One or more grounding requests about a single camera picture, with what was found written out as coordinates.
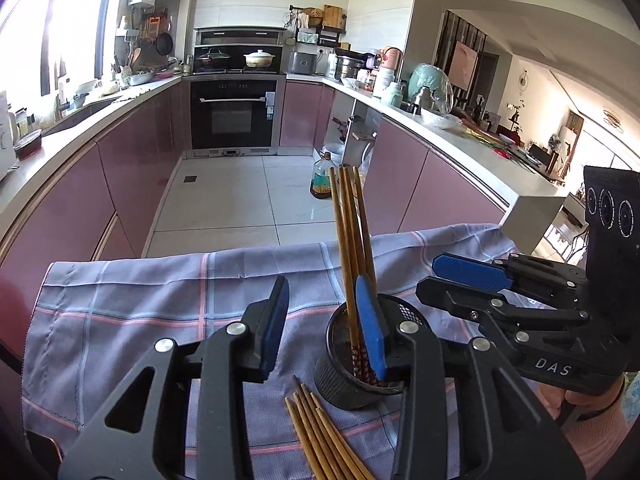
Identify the glass bowl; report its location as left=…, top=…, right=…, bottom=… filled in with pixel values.
left=421, top=107, right=462, bottom=130

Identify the wall picture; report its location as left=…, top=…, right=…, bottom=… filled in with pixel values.
left=451, top=40, right=479, bottom=87

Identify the black mesh utensil holder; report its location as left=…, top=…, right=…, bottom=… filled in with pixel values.
left=314, top=292, right=441, bottom=411

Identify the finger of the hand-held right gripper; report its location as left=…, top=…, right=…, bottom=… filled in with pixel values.
left=431, top=254, right=588, bottom=311
left=416, top=276, right=592, bottom=348

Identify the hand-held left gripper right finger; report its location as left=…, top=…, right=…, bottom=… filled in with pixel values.
left=354, top=275, right=586, bottom=480

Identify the person's right hand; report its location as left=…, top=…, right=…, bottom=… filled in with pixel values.
left=536, top=377, right=640, bottom=480

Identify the kitchen window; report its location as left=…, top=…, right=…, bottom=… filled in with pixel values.
left=0, top=0, right=132, bottom=96

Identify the white casserole pot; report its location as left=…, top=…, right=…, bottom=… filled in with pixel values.
left=243, top=49, right=275, bottom=69

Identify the stainless range hood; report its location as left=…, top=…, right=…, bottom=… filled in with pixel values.
left=194, top=26, right=286, bottom=47

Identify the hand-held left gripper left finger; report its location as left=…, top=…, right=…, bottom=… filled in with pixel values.
left=59, top=275, right=291, bottom=480

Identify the black built-in oven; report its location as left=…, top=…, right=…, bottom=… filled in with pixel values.
left=190, top=79, right=279, bottom=151

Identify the dark red bowl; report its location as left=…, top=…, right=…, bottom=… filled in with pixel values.
left=13, top=129, right=44, bottom=160

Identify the pink base cabinet run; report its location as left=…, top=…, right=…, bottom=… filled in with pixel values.
left=0, top=80, right=193, bottom=361
left=278, top=80, right=523, bottom=241

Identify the grey plaid cloth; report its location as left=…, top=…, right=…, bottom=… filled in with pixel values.
left=20, top=222, right=521, bottom=480

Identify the cooking oil bottle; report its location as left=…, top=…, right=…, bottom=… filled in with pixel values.
left=309, top=152, right=334, bottom=199

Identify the black counter rack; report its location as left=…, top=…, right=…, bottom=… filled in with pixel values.
left=294, top=5, right=347, bottom=47

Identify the black wok with glass lid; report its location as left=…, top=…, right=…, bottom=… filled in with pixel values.
left=195, top=48, right=232, bottom=73

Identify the wooden chopstick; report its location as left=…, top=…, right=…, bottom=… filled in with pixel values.
left=345, top=170, right=371, bottom=281
left=328, top=167, right=360, bottom=361
left=301, top=384, right=365, bottom=480
left=292, top=375, right=353, bottom=480
left=284, top=397, right=326, bottom=480
left=352, top=166, right=378, bottom=283
left=339, top=167, right=366, bottom=366
left=292, top=391, right=341, bottom=480
left=310, top=392, right=377, bottom=480

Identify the stainless stock pot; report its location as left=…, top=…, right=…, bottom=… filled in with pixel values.
left=336, top=56, right=364, bottom=81

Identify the grey rice cooker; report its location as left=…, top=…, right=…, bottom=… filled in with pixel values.
left=286, top=50, right=319, bottom=75

